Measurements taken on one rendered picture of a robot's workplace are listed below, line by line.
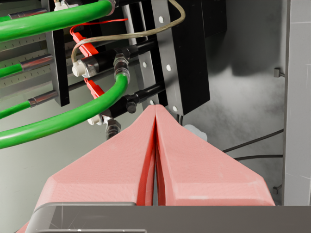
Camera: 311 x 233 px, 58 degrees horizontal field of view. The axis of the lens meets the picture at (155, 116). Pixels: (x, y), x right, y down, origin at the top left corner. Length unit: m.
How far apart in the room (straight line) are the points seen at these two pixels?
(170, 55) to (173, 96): 0.08
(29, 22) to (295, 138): 0.36
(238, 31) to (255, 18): 0.04
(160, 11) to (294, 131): 0.27
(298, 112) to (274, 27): 0.18
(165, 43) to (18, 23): 0.29
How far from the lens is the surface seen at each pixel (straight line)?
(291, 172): 0.48
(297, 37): 0.39
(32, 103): 0.61
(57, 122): 0.25
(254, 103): 0.60
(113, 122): 0.40
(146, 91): 0.50
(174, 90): 0.50
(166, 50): 0.48
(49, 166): 0.77
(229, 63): 0.60
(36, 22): 0.24
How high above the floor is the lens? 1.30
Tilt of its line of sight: 34 degrees down
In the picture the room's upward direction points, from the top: 119 degrees counter-clockwise
